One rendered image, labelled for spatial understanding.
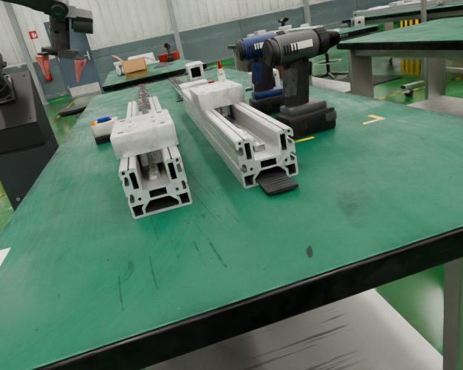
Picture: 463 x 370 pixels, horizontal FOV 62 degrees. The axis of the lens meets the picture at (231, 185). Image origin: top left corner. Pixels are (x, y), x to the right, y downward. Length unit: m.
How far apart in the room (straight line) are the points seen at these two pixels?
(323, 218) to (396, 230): 0.09
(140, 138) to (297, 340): 0.73
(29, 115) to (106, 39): 10.89
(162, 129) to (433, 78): 2.95
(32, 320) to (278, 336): 0.79
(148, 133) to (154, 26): 11.79
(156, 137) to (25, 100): 1.00
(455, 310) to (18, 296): 0.65
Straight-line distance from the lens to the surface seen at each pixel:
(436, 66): 3.45
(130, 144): 0.68
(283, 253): 0.47
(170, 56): 4.93
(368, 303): 1.25
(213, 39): 12.67
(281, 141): 0.68
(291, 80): 0.87
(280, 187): 0.62
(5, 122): 1.60
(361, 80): 3.07
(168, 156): 0.63
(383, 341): 1.15
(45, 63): 1.46
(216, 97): 0.94
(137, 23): 12.43
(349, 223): 0.52
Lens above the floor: 1.04
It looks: 22 degrees down
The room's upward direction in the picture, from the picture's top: 12 degrees counter-clockwise
